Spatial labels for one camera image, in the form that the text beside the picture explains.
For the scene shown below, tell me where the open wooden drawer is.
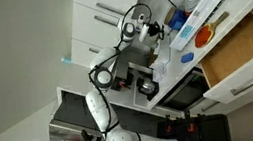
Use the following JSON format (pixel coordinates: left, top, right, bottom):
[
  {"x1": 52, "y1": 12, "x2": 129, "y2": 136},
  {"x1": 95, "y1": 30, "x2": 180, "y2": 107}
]
[{"x1": 191, "y1": 9, "x2": 253, "y2": 108}]

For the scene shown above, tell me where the white drain board blue label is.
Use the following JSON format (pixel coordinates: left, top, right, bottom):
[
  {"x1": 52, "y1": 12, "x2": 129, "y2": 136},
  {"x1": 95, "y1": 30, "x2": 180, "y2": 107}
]
[{"x1": 162, "y1": 0, "x2": 253, "y2": 54}]

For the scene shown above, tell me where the steel black coffee machine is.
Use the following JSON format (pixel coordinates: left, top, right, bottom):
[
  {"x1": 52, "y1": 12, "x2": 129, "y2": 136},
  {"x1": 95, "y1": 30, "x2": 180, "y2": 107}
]
[{"x1": 105, "y1": 44, "x2": 163, "y2": 108}]

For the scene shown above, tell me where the steel cabinet handle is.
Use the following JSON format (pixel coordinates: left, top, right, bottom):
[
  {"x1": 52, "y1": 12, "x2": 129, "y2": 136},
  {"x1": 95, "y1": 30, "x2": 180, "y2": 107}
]
[
  {"x1": 92, "y1": 11, "x2": 122, "y2": 32},
  {"x1": 94, "y1": 0, "x2": 129, "y2": 21},
  {"x1": 88, "y1": 45, "x2": 102, "y2": 56}
]

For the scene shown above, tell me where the printed paper sheet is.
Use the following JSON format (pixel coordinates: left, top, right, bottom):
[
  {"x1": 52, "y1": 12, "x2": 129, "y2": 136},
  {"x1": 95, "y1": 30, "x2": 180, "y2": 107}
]
[{"x1": 148, "y1": 59, "x2": 170, "y2": 85}]

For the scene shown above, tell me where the large white cabinet door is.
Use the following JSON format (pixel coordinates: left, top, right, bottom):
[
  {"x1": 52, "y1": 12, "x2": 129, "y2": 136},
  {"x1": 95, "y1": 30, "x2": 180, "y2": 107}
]
[{"x1": 67, "y1": 31, "x2": 124, "y2": 76}]

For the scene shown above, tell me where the black built-in appliance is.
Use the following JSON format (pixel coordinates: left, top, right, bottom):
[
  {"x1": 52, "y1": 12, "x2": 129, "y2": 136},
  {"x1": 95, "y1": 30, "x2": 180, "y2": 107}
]
[{"x1": 153, "y1": 68, "x2": 213, "y2": 116}]

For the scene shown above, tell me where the orange paddle wooden handle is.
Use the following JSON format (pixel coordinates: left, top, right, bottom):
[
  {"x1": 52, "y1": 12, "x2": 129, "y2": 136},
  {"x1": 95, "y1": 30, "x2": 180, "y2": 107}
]
[{"x1": 189, "y1": 10, "x2": 235, "y2": 50}]

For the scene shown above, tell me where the blue container tan lid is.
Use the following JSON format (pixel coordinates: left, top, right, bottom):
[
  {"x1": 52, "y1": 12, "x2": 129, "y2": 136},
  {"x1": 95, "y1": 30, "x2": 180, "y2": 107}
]
[{"x1": 161, "y1": 5, "x2": 192, "y2": 34}]

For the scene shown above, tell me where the red bowl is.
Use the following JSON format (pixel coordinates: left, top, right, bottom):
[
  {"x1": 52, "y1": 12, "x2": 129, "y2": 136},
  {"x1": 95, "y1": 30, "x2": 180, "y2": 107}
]
[{"x1": 184, "y1": 9, "x2": 194, "y2": 18}]

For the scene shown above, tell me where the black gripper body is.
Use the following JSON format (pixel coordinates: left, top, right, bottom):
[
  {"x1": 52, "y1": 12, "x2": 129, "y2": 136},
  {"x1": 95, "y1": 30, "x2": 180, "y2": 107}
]
[{"x1": 145, "y1": 20, "x2": 162, "y2": 39}]

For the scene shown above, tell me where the blue sponge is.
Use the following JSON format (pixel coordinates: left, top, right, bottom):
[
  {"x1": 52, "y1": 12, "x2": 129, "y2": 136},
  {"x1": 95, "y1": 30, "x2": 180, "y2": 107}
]
[{"x1": 179, "y1": 51, "x2": 197, "y2": 65}]

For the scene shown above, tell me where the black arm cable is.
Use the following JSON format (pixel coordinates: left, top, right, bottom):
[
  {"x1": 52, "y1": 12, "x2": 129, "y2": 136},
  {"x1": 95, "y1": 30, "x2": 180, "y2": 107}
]
[{"x1": 77, "y1": 1, "x2": 172, "y2": 141}]

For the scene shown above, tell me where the teal small object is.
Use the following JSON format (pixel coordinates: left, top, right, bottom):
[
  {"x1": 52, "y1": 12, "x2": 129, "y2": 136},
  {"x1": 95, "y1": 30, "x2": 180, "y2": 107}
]
[{"x1": 60, "y1": 55, "x2": 74, "y2": 65}]

